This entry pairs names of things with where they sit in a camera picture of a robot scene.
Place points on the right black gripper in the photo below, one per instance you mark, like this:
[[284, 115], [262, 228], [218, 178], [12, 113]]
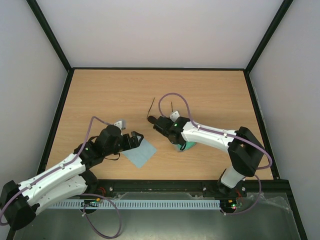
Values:
[[158, 122]]

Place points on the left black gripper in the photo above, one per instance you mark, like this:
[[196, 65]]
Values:
[[136, 143]]

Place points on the light blue cleaning cloth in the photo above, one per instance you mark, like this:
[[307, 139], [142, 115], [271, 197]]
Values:
[[140, 155]]

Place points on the grey glasses case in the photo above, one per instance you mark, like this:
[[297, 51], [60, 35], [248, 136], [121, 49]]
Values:
[[188, 145]]

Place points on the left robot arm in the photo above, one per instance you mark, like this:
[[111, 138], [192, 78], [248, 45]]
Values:
[[21, 202]]

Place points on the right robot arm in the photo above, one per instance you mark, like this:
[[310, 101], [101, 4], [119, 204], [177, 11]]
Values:
[[243, 148]]

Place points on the dark round sunglasses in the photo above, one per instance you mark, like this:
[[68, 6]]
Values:
[[150, 109]]

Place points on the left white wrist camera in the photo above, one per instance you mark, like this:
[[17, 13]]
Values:
[[121, 124]]

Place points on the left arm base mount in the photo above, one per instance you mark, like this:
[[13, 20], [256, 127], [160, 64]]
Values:
[[100, 191]]

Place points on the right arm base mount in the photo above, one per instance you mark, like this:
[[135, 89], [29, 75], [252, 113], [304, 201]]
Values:
[[215, 189]]

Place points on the light blue slotted cable duct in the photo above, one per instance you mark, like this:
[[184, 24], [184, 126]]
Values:
[[134, 204]]

